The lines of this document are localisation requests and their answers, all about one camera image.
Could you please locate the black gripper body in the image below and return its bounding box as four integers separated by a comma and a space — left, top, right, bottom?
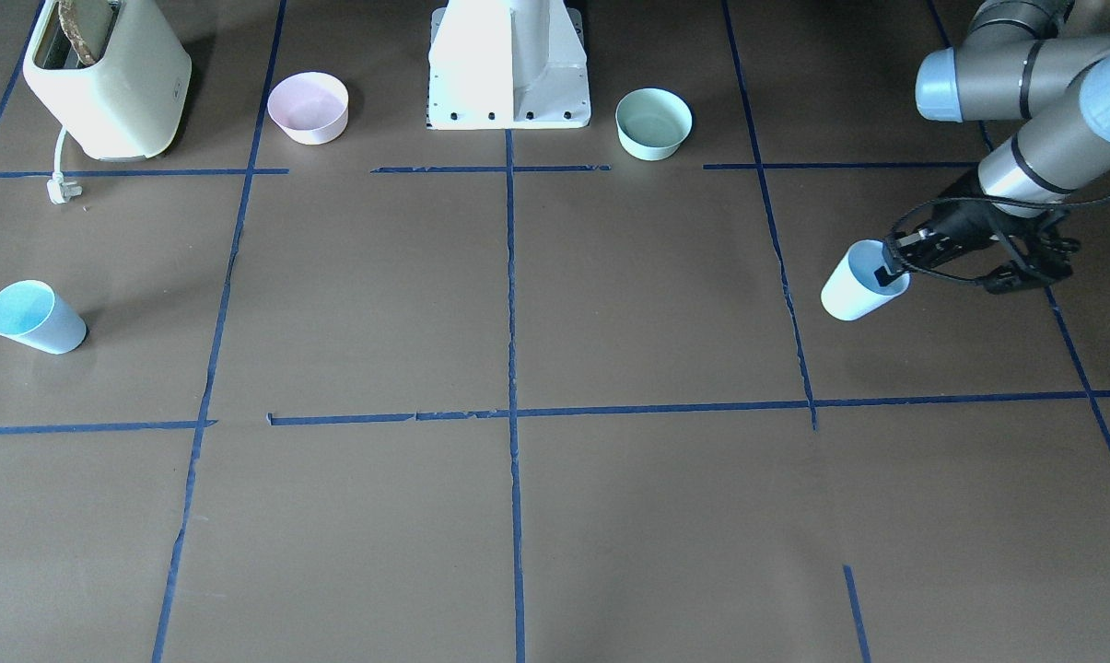
905, 200, 1012, 268

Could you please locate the white column mount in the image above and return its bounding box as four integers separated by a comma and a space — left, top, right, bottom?
426, 1, 592, 131

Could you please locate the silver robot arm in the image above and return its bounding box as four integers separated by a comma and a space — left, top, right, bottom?
867, 1, 1110, 294

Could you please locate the light blue cup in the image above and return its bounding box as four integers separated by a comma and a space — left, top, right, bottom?
0, 280, 88, 355
821, 239, 911, 320

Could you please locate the white toaster power cable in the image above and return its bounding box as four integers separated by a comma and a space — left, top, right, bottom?
46, 127, 84, 205

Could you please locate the toast bread slice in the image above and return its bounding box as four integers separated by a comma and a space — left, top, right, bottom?
56, 0, 121, 66

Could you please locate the cream toaster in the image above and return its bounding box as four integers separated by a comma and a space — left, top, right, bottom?
21, 1, 193, 162

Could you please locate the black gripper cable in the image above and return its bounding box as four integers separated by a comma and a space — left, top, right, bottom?
882, 180, 1110, 288

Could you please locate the pink bowl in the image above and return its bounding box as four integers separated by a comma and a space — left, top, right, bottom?
265, 71, 351, 145

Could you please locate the green bowl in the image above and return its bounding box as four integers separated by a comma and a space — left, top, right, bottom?
614, 87, 694, 162

